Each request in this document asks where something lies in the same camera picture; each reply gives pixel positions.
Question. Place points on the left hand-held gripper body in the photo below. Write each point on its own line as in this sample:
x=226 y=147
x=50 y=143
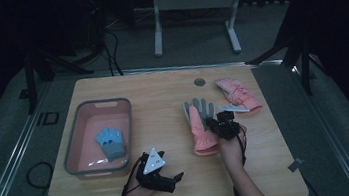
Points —
x=153 y=171

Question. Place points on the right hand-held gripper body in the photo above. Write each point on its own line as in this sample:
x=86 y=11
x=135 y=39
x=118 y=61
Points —
x=228 y=126

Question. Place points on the pink ski glove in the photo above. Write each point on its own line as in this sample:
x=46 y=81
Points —
x=239 y=95
x=202 y=131

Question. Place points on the blue knit glove with dots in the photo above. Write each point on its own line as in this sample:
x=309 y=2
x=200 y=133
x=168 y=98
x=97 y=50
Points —
x=113 y=146

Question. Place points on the pink basin with grey rim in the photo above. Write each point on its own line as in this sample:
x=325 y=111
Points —
x=82 y=156

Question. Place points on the person's right hand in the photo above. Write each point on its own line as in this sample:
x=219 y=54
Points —
x=232 y=148

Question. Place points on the person's left hand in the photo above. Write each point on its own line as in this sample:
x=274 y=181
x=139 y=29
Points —
x=137 y=191

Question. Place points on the grey table grommet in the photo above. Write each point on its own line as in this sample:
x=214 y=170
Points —
x=199 y=82

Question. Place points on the black tripod stand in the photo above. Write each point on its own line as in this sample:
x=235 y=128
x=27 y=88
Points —
x=294 y=49
x=41 y=65

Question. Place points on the white metal desk frame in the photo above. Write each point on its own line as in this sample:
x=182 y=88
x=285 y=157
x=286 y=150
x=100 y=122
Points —
x=196 y=0

